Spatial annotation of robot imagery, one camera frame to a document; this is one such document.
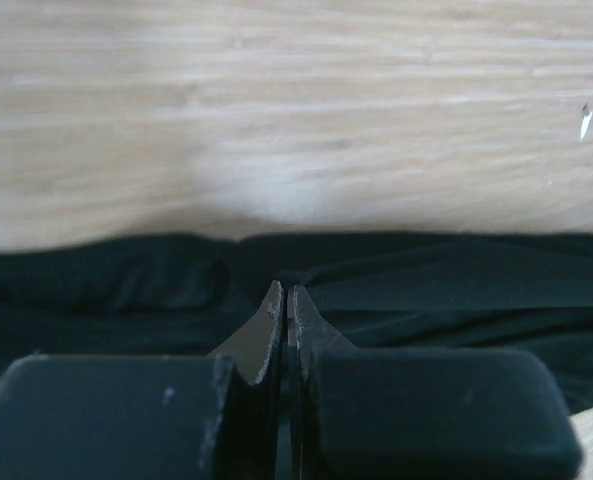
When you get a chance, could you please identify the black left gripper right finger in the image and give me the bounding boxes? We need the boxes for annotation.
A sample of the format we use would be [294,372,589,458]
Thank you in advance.
[287,286,583,479]

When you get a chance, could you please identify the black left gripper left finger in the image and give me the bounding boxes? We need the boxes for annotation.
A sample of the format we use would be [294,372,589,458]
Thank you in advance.
[0,282,284,479]

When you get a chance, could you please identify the black tank top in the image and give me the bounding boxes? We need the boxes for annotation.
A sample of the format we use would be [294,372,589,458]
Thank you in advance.
[0,233,593,412]

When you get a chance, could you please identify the large white paper scrap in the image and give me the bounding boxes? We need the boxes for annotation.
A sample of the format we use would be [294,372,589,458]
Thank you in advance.
[579,104,593,140]

